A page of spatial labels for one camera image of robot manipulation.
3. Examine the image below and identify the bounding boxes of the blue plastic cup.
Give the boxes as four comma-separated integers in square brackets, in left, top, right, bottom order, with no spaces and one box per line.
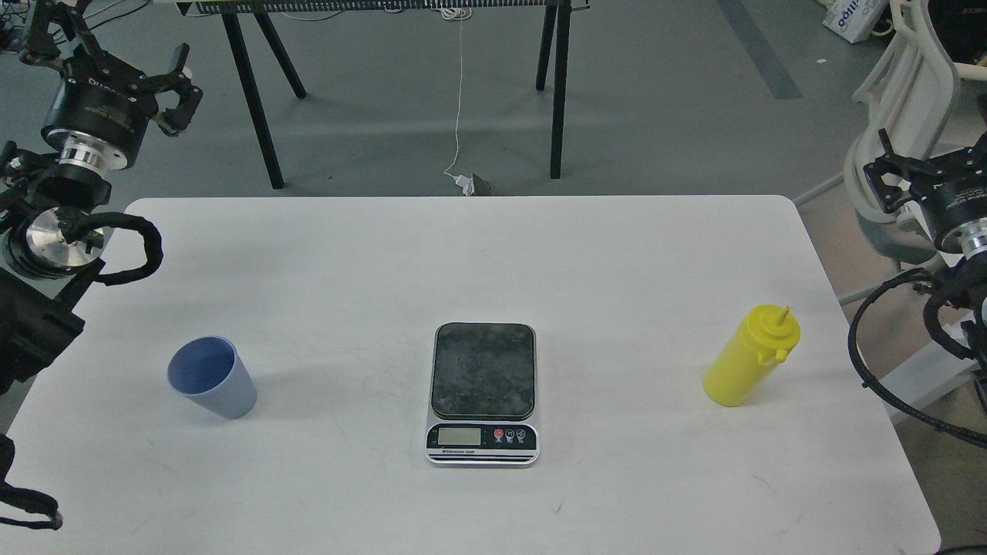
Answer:
[167,336,258,419]

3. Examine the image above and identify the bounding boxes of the black trestle table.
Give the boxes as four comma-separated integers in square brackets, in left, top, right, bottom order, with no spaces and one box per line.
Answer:
[176,0,591,190]

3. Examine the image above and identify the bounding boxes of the white cardboard box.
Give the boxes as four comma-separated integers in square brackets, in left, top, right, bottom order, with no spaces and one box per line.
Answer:
[821,0,891,43]

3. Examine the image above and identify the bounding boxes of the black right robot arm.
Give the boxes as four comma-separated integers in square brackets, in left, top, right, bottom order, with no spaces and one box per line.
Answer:
[848,129,986,449]

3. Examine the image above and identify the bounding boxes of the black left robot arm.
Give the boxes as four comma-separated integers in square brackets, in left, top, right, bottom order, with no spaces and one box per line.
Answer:
[1,1,202,394]

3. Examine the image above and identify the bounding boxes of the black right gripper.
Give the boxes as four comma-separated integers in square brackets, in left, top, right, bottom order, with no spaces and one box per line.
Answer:
[862,128,987,251]

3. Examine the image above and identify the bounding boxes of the yellow squeeze bottle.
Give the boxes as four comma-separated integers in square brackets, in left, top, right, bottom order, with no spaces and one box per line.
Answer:
[702,304,801,407]

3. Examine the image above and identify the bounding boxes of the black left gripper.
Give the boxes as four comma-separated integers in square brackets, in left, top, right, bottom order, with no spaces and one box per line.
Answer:
[17,0,204,170]

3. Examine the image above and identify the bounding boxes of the digital kitchen scale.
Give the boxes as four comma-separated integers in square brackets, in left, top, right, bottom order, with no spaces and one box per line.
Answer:
[424,322,541,468]

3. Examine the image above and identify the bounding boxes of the white office chair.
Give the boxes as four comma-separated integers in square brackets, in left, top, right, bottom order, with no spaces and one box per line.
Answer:
[794,1,985,271]

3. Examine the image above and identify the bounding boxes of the white hanging cable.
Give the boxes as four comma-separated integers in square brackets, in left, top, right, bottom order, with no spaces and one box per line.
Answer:
[441,6,476,196]

